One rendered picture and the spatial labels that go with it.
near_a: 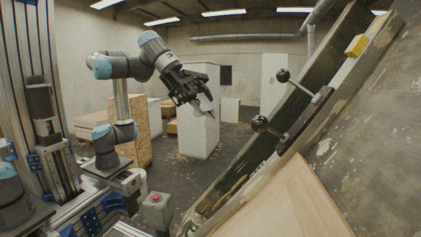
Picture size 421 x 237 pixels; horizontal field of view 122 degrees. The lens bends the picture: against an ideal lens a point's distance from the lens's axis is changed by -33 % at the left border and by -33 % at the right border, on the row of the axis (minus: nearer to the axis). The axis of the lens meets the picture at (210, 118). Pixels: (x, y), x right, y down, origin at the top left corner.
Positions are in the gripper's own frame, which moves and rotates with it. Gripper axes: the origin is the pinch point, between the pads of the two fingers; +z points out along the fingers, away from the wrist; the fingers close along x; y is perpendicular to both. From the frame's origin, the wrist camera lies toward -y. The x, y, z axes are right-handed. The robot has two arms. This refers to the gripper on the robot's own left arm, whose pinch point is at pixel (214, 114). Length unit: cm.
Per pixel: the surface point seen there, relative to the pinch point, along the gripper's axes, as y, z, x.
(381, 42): -4.1, 10.1, 46.7
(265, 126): 13.0, 7.7, 19.2
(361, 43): -3.5, 7.5, 43.2
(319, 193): 21.4, 19.5, 24.7
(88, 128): -63, -151, -369
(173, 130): -220, -24, -320
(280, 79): -0.2, 3.3, 23.6
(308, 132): 5.9, 16.2, 23.6
